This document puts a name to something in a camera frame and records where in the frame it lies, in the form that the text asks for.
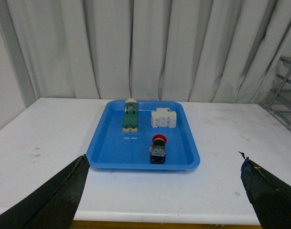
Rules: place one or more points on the green knife switch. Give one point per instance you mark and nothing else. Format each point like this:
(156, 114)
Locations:
(130, 119)

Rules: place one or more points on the blue plastic tray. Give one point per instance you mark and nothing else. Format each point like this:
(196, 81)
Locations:
(112, 148)

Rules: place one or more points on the white circuit breaker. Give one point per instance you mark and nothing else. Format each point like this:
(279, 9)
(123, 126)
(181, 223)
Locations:
(163, 117)

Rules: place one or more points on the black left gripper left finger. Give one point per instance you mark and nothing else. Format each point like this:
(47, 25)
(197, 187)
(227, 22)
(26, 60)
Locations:
(54, 204)

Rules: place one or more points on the silver mesh tray rack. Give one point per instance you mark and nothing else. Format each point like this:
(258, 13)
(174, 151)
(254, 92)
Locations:
(279, 105)

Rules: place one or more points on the red emergency stop button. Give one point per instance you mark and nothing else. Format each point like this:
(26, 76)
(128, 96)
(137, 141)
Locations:
(157, 149)

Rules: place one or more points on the white curtain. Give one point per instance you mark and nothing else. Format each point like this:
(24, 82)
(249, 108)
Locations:
(220, 51)

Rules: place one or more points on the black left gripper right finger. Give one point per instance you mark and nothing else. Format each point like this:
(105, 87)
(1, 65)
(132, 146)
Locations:
(269, 195)

